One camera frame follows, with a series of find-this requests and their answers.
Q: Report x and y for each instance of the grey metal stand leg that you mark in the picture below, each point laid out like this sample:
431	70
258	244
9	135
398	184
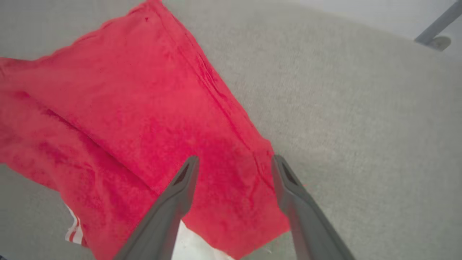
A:
438	27

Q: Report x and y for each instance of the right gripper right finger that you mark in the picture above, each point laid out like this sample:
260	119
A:
306	213

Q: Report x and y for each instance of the red and white garment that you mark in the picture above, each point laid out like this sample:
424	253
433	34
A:
144	126

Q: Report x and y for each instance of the grey fabric sofa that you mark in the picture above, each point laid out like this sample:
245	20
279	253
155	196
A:
343	126

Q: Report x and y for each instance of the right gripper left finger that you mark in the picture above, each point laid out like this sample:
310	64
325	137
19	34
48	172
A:
166	213

